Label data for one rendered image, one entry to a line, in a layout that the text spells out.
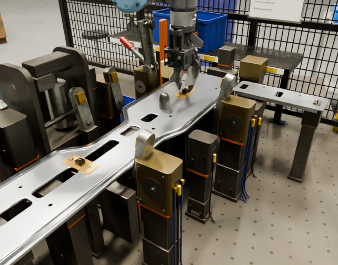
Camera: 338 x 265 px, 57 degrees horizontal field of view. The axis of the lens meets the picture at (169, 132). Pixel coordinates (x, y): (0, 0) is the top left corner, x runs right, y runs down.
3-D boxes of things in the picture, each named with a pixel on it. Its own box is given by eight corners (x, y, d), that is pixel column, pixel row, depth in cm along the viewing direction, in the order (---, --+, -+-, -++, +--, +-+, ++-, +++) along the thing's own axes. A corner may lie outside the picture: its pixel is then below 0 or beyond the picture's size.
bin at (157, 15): (205, 53, 130) (206, 21, 123) (152, 40, 147) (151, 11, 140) (226, 44, 141) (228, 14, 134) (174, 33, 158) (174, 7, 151)
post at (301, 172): (301, 183, 109) (321, 110, 94) (287, 178, 111) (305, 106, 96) (304, 175, 113) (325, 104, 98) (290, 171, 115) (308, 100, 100)
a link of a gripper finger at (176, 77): (164, 91, 101) (167, 65, 95) (174, 85, 105) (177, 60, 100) (172, 94, 100) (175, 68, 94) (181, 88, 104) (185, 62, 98)
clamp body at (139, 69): (151, 158, 123) (147, 73, 104) (131, 151, 128) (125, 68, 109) (160, 150, 128) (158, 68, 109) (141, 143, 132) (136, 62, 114)
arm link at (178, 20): (178, 6, 92) (202, 8, 88) (178, 22, 95) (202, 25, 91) (164, 10, 87) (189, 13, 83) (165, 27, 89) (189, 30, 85)
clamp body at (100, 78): (118, 181, 111) (106, 84, 92) (96, 171, 116) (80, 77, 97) (129, 171, 116) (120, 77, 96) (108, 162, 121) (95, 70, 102)
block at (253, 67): (248, 149, 128) (261, 64, 109) (230, 143, 131) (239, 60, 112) (255, 140, 133) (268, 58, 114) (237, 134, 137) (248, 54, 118)
